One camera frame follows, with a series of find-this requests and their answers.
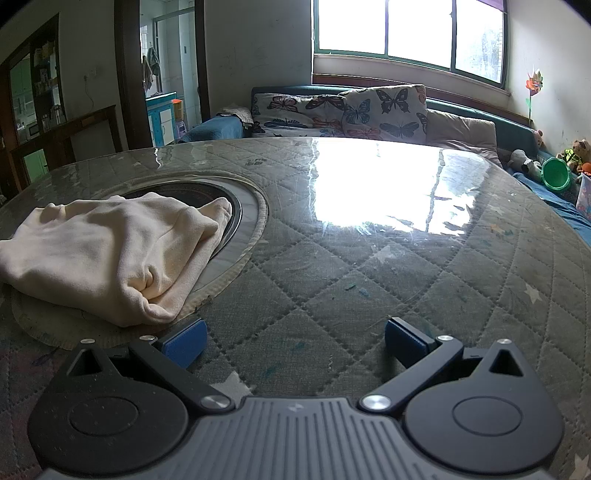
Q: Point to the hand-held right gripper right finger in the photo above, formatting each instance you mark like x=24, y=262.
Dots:
x=401, y=344

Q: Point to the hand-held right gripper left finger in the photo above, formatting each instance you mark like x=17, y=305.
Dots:
x=184, y=346

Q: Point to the cream shirt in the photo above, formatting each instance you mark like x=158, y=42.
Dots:
x=101, y=249

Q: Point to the hanging grey clothes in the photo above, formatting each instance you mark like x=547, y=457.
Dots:
x=151, y=69

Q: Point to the blue sofa sheet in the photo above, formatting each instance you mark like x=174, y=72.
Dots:
x=545, y=198

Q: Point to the purple plastic stool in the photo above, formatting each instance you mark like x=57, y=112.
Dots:
x=180, y=131

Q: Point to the blue sofa cover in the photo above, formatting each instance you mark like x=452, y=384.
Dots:
x=212, y=129

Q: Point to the grey plush toy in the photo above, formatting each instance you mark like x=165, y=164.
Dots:
x=524, y=161

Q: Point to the beige cushion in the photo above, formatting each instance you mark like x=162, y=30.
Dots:
x=461, y=131

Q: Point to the blue cabinet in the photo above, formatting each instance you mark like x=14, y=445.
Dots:
x=161, y=120

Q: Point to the green plastic bucket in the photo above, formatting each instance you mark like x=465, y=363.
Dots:
x=556, y=175

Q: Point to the clear plastic box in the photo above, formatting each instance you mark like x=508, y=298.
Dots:
x=584, y=194

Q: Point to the beige towel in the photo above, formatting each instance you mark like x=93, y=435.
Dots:
x=235, y=114

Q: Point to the butterfly print cushions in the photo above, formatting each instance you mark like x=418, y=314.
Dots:
x=512, y=134

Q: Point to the small pink plush bear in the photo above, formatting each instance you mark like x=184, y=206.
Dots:
x=538, y=137

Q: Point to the dark wooden sideboard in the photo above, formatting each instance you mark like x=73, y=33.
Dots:
x=69, y=127

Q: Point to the orange toy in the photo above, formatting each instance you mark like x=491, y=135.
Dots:
x=585, y=168

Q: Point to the brown teddy bear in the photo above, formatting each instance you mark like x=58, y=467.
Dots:
x=577, y=152

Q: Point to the microwave oven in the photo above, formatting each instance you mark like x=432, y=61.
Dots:
x=32, y=129

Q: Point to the colourful pinwheel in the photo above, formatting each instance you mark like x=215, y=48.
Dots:
x=534, y=85

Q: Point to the dark wooden shelf unit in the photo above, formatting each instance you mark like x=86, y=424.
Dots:
x=46, y=69

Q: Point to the green framed window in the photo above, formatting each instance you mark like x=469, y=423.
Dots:
x=415, y=32

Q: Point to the purple curtain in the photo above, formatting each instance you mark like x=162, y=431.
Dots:
x=496, y=4

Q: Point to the dark wooden door frame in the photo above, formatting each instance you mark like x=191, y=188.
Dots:
x=131, y=69

